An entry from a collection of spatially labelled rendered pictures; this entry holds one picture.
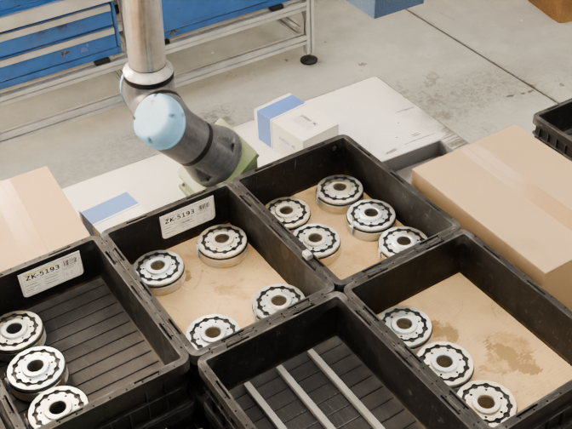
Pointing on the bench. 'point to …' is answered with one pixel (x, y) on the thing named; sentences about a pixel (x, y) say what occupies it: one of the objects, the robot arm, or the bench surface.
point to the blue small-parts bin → (383, 6)
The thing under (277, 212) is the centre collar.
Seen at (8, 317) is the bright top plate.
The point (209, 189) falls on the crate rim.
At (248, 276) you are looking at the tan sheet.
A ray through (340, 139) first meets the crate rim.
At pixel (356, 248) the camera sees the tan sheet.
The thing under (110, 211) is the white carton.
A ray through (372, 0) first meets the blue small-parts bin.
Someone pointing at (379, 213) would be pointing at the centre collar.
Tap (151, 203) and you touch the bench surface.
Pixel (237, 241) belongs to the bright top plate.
